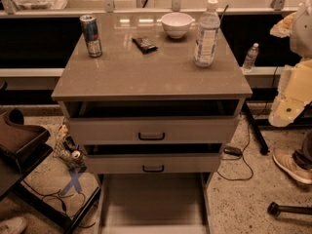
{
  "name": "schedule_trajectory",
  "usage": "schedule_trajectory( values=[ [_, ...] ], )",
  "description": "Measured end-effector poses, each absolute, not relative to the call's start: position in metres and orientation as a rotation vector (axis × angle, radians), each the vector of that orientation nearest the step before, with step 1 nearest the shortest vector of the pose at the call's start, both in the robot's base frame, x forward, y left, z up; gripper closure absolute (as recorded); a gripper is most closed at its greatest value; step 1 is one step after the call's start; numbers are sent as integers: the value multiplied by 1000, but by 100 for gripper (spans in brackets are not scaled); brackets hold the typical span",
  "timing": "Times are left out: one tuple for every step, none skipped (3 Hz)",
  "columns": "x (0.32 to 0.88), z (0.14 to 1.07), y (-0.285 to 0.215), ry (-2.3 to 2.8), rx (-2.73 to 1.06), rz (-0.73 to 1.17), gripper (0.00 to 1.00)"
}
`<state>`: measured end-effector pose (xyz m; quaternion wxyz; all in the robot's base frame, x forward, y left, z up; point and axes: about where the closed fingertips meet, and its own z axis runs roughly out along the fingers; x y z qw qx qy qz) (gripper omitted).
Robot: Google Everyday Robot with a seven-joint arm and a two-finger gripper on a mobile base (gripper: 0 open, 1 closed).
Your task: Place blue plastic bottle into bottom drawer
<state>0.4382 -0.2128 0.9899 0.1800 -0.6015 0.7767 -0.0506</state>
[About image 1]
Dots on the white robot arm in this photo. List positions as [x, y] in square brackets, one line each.
[295, 83]

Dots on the tan shoe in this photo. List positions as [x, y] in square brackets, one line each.
[287, 163]

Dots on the drawer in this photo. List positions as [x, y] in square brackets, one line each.
[153, 158]
[139, 130]
[153, 204]

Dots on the white bowl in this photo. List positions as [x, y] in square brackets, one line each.
[176, 25]

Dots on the clear plastic water bottle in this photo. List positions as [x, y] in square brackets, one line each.
[208, 27]

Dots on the middle drawer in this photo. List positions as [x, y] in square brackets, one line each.
[153, 158]

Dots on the black chair leg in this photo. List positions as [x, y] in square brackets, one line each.
[275, 209]

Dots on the bottom drawer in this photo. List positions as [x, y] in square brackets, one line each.
[153, 204]

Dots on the blue energy drink can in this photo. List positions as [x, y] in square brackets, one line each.
[90, 32]

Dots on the black power adapter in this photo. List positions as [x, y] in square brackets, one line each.
[233, 151]

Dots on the blue tape cross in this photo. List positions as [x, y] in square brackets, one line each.
[74, 181]

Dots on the wire basket with cans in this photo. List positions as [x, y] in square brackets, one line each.
[67, 150]

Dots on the black snack packet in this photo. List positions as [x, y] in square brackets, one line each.
[145, 45]

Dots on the top drawer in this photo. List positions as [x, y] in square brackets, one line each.
[139, 130]

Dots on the grey drawer cabinet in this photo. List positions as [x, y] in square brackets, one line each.
[125, 83]

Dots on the white shoe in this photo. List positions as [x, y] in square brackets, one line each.
[14, 225]

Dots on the small background water bottle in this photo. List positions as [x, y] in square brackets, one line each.
[250, 58]

